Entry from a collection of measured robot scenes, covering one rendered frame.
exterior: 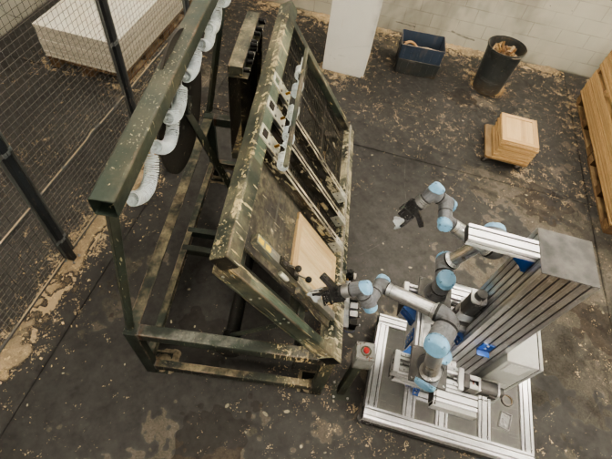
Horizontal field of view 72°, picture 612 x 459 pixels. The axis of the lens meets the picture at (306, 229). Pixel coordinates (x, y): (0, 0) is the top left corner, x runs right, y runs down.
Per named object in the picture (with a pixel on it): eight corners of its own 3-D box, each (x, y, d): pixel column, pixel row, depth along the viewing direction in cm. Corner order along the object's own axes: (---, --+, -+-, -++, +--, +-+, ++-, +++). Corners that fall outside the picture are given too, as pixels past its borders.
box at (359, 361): (369, 370, 276) (375, 362, 261) (351, 368, 276) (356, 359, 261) (369, 352, 283) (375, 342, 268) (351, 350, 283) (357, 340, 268)
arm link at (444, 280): (430, 292, 270) (438, 282, 259) (432, 275, 277) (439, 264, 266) (449, 298, 269) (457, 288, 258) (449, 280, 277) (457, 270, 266)
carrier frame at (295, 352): (320, 395, 336) (337, 362, 269) (147, 372, 333) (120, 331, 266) (337, 188, 465) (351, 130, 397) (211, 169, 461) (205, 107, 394)
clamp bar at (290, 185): (333, 255, 309) (365, 249, 298) (243, 139, 227) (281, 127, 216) (334, 243, 314) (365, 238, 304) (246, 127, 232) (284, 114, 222)
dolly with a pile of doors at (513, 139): (523, 174, 508) (541, 149, 475) (479, 163, 511) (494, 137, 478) (520, 140, 544) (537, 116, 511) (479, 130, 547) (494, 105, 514)
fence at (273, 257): (329, 320, 279) (334, 320, 278) (249, 242, 214) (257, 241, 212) (330, 313, 282) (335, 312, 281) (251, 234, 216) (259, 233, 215)
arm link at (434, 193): (448, 194, 222) (436, 186, 219) (432, 207, 228) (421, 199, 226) (445, 186, 228) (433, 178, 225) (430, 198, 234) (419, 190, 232)
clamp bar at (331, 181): (338, 205, 336) (366, 198, 326) (258, 86, 254) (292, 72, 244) (338, 195, 342) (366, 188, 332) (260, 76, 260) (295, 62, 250)
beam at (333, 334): (325, 365, 275) (341, 364, 271) (317, 359, 267) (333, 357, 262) (343, 135, 404) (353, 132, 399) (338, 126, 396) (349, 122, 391)
